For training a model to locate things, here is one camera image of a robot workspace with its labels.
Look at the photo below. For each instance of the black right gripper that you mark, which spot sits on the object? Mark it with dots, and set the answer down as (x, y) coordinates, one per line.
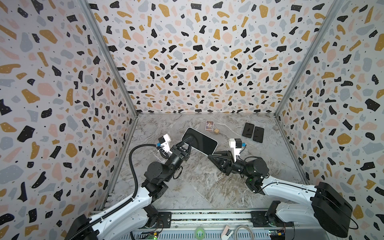
(228, 163)

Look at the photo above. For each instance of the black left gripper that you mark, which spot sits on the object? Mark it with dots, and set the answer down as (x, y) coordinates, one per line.
(181, 154)

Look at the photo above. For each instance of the phone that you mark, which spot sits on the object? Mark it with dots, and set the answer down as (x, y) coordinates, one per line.
(248, 130)
(258, 135)
(200, 141)

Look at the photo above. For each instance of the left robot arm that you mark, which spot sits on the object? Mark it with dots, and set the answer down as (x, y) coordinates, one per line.
(136, 210)

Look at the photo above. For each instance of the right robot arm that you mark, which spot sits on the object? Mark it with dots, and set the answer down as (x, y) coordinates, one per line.
(316, 205)

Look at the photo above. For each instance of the playing card box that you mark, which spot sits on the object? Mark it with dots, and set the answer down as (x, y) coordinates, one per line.
(209, 126)

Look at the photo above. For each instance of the green tape roll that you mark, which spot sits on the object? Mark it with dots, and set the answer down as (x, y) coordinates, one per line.
(200, 233)

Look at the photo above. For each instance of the white small device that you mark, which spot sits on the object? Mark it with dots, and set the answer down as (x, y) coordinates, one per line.
(227, 233)

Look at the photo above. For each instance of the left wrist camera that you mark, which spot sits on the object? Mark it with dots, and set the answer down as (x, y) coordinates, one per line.
(164, 146)

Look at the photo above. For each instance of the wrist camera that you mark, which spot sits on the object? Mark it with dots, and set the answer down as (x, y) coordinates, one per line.
(164, 146)
(237, 146)

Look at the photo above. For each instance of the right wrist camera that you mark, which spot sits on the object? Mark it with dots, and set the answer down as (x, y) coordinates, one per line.
(237, 146)

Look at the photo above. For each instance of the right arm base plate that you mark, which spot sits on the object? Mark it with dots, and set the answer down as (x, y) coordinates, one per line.
(264, 219)

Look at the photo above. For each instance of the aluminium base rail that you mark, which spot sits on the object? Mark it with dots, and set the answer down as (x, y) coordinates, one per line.
(185, 222)

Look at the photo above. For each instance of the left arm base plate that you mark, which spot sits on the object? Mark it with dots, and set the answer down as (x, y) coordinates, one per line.
(160, 220)

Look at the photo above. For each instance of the left corner aluminium post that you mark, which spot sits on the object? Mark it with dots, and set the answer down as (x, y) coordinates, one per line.
(96, 15)

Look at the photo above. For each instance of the corner aluminium post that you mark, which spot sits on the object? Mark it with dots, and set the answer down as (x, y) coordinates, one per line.
(96, 15)
(331, 14)

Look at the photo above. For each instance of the right corner aluminium post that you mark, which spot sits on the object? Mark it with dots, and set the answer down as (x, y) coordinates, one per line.
(331, 14)

